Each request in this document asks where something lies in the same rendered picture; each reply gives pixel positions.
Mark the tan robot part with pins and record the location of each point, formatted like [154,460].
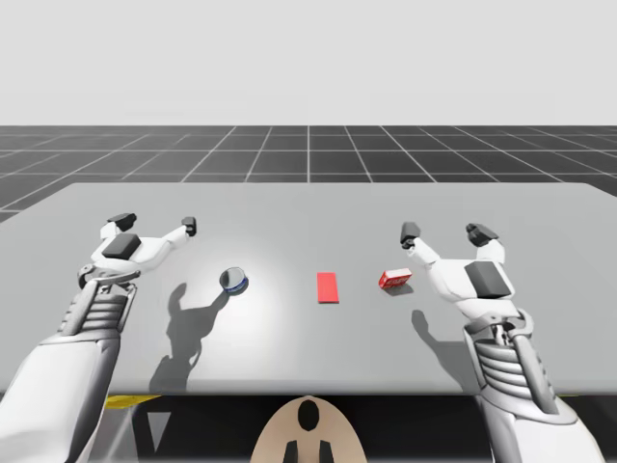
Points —
[308,439]

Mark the pink pad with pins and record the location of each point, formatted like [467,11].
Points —
[328,288]

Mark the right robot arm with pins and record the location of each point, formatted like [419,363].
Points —
[525,395]

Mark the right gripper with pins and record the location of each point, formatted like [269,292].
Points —
[453,280]

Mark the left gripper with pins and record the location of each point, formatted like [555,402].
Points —
[140,253]

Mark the red and white carton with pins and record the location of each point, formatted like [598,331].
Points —
[395,280]

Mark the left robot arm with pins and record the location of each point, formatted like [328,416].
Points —
[53,376]

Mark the blue flat can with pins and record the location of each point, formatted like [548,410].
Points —
[234,280]

